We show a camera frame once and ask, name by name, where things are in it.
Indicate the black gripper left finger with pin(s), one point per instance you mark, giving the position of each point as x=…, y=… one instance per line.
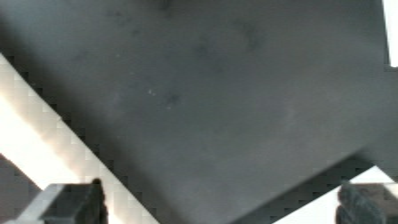
x=68, y=204

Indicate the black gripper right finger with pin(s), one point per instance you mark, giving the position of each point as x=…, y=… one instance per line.
x=368, y=203

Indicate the white U-shaped fence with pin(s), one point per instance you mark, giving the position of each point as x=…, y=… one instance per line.
x=46, y=151

